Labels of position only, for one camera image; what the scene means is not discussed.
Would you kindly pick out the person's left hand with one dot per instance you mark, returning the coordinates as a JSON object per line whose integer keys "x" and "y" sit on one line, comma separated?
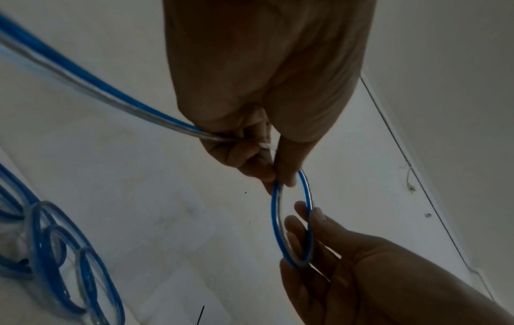
{"x": 265, "y": 63}

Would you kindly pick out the person's right hand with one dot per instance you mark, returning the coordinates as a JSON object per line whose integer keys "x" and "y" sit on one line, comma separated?
{"x": 381, "y": 279}

